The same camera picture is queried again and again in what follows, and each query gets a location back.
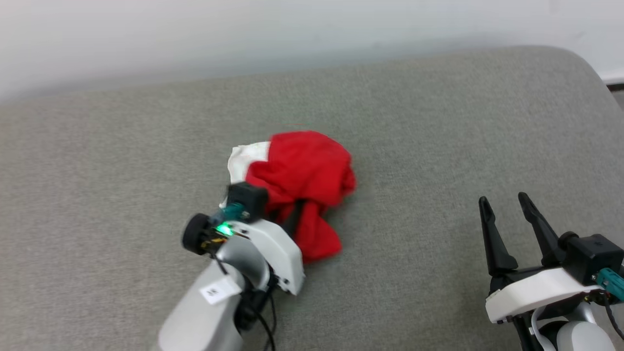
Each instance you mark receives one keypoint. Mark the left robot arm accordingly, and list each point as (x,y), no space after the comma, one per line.
(204,312)

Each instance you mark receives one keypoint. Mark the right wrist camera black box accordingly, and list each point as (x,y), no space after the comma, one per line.
(590,256)

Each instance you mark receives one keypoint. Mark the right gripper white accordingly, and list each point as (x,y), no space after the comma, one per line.
(536,292)

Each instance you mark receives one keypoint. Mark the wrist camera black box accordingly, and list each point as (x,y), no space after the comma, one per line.
(247,199)
(590,256)

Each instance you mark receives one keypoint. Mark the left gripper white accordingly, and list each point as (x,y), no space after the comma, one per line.
(278,253)

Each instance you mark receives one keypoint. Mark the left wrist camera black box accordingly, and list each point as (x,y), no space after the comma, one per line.
(247,199)

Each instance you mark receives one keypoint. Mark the red and white garment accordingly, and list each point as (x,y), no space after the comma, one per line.
(304,165)

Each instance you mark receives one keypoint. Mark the white label tag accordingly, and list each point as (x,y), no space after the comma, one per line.
(220,291)

